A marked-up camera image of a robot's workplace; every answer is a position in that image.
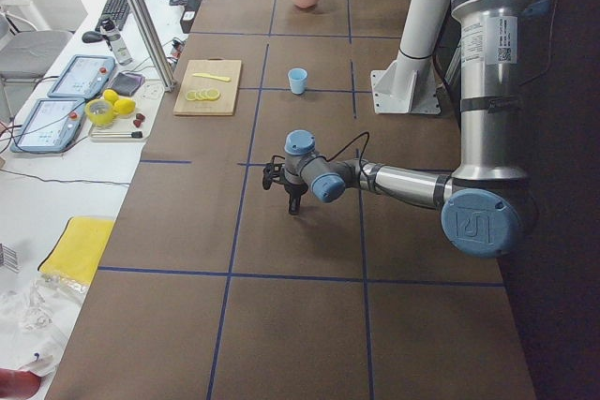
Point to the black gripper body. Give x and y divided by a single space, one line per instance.
293 191

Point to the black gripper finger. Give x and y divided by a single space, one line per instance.
296 205
291 205

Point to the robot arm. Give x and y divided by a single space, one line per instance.
485 204

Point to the light blue plastic cup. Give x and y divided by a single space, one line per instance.
297 78

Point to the bamboo cutting board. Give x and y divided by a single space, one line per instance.
209 87

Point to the black power adapter box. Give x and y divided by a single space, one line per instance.
187 20

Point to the yellow plastic knife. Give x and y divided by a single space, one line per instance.
210 76

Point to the bear sticker card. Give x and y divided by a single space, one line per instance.
152 90

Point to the black keyboard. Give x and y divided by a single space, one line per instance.
115 10

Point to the yellow lemon front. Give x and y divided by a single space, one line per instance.
124 106

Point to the yellow lemon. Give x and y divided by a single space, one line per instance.
124 106
110 95

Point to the clear water bottle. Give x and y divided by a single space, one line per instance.
115 42

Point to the dark grey cloth pouch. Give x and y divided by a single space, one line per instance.
127 83

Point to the yellow lemon back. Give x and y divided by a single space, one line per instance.
110 95

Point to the yellow tape roll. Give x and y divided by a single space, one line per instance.
100 112

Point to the black computer mouse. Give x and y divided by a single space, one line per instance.
89 37

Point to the yellow cloth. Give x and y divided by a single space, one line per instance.
77 253

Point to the far teach pendant tablet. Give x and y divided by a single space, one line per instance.
84 76

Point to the teach pendant tablet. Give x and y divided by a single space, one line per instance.
84 76
50 127

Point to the near teach pendant tablet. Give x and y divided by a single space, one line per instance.
50 127

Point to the clear plastic bag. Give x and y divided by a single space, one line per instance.
37 321

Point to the grey office chair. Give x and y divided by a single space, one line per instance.
26 52

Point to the lemon slice nearest handle end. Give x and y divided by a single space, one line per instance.
212 94

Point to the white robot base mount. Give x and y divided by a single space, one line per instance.
408 85

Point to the aluminium frame post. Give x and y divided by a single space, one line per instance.
152 43

